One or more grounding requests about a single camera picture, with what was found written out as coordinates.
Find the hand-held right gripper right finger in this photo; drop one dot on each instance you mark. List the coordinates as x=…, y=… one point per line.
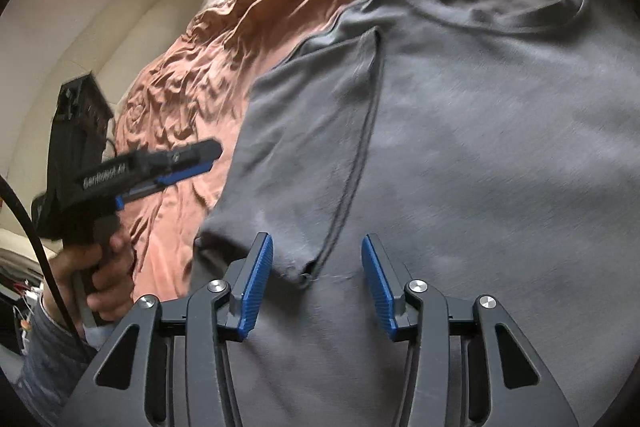
x=377, y=287

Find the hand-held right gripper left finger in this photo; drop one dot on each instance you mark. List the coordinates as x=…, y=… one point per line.
x=257, y=287

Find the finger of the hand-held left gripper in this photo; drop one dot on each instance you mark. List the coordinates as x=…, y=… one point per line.
x=185, y=173
x=192, y=151

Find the grey t-shirt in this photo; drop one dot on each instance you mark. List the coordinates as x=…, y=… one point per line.
x=450, y=132

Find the person's left forearm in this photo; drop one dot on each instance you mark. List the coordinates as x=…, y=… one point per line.
x=50, y=357

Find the person's left hand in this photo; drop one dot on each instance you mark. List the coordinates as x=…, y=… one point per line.
x=117, y=277

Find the brown blanket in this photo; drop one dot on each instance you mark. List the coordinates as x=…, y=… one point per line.
x=200, y=72

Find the cream padded headboard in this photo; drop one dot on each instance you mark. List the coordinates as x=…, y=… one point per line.
x=125, y=22

